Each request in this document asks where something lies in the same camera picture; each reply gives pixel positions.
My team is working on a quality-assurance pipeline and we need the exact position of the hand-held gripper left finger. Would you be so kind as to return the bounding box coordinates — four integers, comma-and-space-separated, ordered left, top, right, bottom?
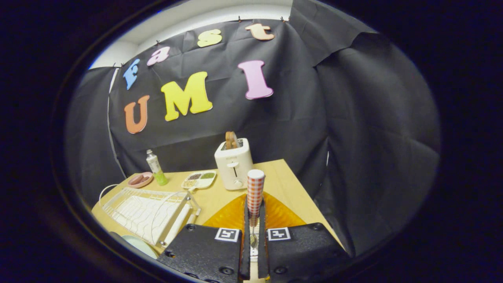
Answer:
157, 193, 252, 283

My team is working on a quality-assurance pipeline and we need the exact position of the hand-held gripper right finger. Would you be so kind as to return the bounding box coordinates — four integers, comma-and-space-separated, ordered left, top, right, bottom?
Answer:
257, 192, 350, 283

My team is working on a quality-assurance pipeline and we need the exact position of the pale green plate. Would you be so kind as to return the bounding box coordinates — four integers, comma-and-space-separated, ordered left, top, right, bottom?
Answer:
122, 235, 158, 260

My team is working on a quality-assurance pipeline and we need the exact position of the white wire dish rack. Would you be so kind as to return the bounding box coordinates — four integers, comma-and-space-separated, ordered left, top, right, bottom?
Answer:
98, 184, 202, 248

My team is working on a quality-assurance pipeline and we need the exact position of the pink checked handle spoon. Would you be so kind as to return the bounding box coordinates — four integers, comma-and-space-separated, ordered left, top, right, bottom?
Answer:
247, 169, 266, 249

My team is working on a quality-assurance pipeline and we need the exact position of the white divided spice tray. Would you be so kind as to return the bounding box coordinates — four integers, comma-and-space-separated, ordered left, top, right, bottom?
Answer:
182, 171, 217, 191

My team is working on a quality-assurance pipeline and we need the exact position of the cream toaster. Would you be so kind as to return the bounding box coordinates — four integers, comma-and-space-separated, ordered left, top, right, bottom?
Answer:
214, 138, 254, 191

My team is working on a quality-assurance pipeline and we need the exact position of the clear bottle green liquid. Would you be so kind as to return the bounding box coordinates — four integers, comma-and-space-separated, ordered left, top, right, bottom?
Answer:
146, 149, 169, 186

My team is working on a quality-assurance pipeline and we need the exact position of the pink bowl with sausages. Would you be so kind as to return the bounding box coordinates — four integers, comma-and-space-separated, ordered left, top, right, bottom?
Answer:
128, 172, 154, 189

